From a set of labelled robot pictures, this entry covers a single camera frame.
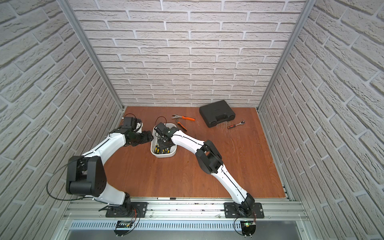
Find small circuit board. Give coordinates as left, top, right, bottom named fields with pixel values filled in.
left=114, top=221, right=136, bottom=237
left=240, top=221, right=257, bottom=237

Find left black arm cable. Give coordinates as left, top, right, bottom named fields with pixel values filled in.
left=45, top=155, right=88, bottom=201

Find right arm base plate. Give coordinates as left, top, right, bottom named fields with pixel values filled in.
left=224, top=202, right=265, bottom=219

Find orange handled pliers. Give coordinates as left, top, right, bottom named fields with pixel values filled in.
left=172, top=115, right=196, bottom=132

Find white plastic storage box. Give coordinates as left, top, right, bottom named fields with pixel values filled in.
left=151, top=127, right=177, bottom=158

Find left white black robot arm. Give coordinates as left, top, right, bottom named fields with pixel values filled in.
left=66, top=117, right=154, bottom=206

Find black plastic tool case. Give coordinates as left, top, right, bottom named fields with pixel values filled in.
left=199, top=100, right=236, bottom=128

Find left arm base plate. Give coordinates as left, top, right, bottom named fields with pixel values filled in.
left=106, top=202, right=149, bottom=218

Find left small circuit board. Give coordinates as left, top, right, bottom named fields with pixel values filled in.
left=114, top=221, right=136, bottom=237

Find aluminium front rail frame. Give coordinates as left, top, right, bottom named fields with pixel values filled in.
left=53, top=198, right=315, bottom=240

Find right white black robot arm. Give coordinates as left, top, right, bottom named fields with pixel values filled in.
left=154, top=123, right=255, bottom=217

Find red handled ratchet wrench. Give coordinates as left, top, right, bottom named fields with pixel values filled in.
left=228, top=120, right=245, bottom=129

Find right small circuit board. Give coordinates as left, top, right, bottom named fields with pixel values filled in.
left=240, top=221, right=257, bottom=237

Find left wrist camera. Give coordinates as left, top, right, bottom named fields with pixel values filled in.
left=133, top=119, right=143, bottom=133

